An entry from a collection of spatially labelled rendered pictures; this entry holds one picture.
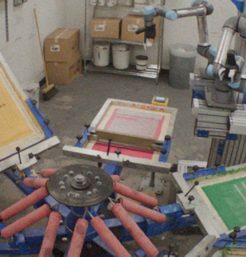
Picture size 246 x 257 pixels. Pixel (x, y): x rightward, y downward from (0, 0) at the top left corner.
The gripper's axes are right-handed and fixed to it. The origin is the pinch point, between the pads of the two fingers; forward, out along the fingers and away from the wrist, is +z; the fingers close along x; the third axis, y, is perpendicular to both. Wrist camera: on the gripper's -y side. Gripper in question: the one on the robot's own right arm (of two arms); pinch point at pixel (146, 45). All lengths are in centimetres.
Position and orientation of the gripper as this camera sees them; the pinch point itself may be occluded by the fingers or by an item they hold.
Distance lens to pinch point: 276.6
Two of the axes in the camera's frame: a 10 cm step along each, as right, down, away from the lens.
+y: 9.7, 1.5, -2.0
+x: 2.5, -7.2, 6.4
